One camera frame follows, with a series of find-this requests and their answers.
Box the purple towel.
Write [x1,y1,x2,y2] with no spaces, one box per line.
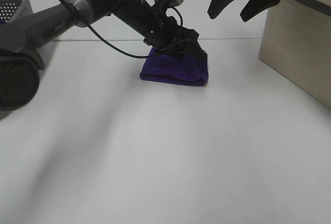
[140,48,209,86]

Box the grey perforated plastic basket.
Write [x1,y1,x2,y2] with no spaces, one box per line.
[0,0,55,121]

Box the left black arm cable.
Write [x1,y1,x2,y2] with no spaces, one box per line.
[25,0,183,59]

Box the beige bin with grey rim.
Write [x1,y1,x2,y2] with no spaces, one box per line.
[259,0,330,107]

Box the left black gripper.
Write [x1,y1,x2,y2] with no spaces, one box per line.
[143,18,207,61]

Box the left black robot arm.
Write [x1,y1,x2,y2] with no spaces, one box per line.
[1,0,208,114]

